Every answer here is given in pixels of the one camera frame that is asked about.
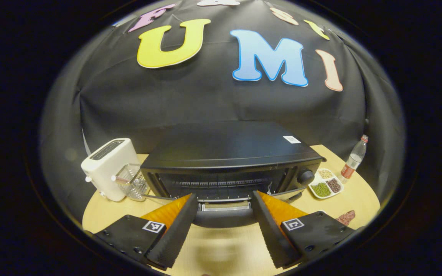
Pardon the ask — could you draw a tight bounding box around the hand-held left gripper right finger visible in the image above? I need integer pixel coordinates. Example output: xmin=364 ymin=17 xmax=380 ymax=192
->
xmin=252 ymin=191 xmax=363 ymax=269

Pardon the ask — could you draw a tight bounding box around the brown meat strip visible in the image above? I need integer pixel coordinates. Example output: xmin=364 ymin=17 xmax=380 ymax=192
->
xmin=336 ymin=210 xmax=356 ymax=226

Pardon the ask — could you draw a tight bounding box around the white divided bean dish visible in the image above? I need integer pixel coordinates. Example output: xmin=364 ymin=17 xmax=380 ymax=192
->
xmin=308 ymin=168 xmax=345 ymax=200

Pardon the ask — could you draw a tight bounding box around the black backdrop cloth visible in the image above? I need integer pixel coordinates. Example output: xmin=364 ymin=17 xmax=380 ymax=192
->
xmin=40 ymin=0 xmax=406 ymax=230

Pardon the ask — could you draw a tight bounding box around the black electric oven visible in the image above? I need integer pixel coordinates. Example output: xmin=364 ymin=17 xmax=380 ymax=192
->
xmin=140 ymin=122 xmax=326 ymax=229

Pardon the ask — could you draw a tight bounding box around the clear bottle with red label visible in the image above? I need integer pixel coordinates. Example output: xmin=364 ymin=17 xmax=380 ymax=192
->
xmin=339 ymin=135 xmax=369 ymax=184

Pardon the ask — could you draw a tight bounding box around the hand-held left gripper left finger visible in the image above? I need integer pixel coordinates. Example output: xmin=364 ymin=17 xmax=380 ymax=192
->
xmin=94 ymin=194 xmax=199 ymax=270

